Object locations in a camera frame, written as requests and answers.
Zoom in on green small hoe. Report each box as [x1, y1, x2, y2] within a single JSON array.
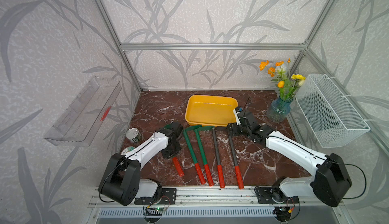
[[194, 125, 214, 187], [173, 157, 184, 177], [183, 125, 206, 185]]

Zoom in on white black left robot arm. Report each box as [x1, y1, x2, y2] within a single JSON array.
[[98, 121, 183, 206]]

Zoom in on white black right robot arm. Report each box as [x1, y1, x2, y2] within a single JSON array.
[[227, 107, 352, 207]]

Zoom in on yellow plastic storage box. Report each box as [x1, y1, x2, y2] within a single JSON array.
[[185, 95, 238, 126]]

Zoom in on blue glass vase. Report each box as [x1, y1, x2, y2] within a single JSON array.
[[266, 97, 293, 123]]

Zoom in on upright metal tin can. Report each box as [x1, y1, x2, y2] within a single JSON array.
[[126, 128, 142, 144]]

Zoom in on lying green label can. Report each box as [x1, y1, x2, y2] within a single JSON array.
[[121, 146, 135, 155]]

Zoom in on orange yellow artificial flowers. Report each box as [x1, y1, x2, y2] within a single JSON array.
[[267, 59, 306, 102]]

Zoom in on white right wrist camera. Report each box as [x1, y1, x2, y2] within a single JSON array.
[[233, 106, 243, 126]]

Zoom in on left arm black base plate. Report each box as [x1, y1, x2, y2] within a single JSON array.
[[134, 188, 177, 206]]

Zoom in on aluminium front rail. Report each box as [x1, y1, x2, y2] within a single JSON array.
[[88, 186, 347, 208]]

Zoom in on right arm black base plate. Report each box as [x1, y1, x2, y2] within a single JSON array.
[[254, 186, 299, 205]]

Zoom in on white wire mesh basket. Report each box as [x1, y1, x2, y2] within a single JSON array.
[[296, 74, 371, 148]]

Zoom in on clear plastic wall shelf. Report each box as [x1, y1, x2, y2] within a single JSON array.
[[44, 76, 122, 147]]

